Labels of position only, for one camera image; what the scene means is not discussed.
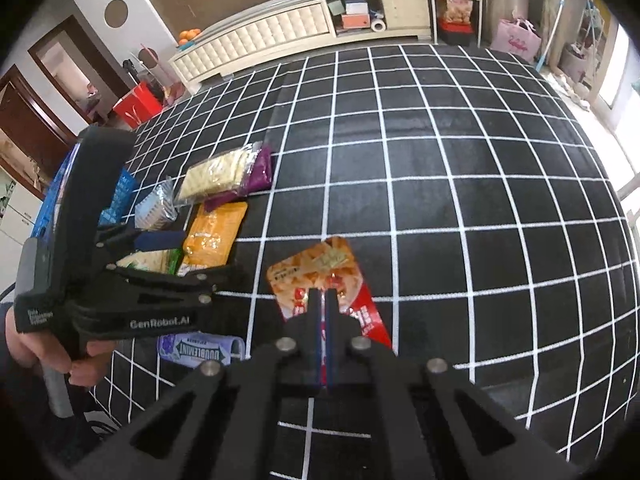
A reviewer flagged red chip packet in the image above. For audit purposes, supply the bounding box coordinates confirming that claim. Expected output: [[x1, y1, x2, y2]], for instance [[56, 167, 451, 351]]
[[266, 236, 394, 352]]

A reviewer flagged red food gift box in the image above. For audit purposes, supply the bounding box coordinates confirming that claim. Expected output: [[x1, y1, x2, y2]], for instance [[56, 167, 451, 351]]
[[442, 0, 474, 27]]

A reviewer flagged person's left hand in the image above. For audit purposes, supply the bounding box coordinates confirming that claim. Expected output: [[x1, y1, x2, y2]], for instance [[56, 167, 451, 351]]
[[6, 305, 119, 389]]

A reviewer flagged brown door frame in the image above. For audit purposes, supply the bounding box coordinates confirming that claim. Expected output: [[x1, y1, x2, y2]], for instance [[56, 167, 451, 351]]
[[27, 14, 137, 127]]

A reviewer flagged purple gum packet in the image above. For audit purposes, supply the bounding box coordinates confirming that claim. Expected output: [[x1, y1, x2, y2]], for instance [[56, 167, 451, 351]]
[[157, 334, 247, 369]]

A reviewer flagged brown wooden door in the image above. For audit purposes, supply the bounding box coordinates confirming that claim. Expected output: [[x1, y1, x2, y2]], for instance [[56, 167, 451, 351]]
[[0, 64, 82, 197]]

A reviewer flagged pink gift bag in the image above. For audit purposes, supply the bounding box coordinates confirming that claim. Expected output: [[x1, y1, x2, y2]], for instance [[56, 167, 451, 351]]
[[492, 17, 543, 64]]

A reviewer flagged white tv cabinet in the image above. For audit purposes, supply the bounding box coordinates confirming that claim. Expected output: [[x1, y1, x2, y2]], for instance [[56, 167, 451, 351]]
[[167, 0, 434, 94]]

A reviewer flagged person's left forearm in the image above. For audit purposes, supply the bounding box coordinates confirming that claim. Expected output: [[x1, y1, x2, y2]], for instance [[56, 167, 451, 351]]
[[0, 355, 121, 466]]

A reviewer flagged green cracker packet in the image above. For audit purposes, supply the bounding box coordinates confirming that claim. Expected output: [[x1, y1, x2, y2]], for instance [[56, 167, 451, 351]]
[[116, 248, 184, 277]]

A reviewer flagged orange snack packet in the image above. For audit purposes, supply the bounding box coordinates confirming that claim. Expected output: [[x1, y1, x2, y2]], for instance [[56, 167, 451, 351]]
[[179, 202, 249, 277]]

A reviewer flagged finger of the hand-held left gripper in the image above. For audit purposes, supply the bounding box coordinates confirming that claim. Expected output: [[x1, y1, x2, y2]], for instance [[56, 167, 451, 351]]
[[107, 264, 247, 295], [96, 227, 189, 257]]

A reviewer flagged blue plastic basket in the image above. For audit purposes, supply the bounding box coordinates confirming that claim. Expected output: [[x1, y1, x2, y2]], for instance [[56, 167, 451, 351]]
[[30, 142, 137, 242]]

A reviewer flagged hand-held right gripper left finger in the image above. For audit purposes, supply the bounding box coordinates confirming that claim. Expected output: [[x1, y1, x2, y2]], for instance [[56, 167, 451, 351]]
[[85, 289, 327, 480]]

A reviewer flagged purple cracker packet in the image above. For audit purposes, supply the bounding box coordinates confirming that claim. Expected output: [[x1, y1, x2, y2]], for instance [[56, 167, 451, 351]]
[[174, 146, 262, 205]]

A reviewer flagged light blue snack packet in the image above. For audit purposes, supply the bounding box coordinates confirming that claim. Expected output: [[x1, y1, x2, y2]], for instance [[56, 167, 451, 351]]
[[134, 177, 179, 232]]

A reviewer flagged white shelf rack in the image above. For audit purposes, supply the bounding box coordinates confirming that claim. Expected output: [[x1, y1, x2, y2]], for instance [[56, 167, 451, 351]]
[[419, 0, 489, 47]]

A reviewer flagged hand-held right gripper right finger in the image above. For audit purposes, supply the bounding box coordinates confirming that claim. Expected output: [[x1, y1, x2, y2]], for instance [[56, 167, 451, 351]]
[[326, 289, 576, 480]]

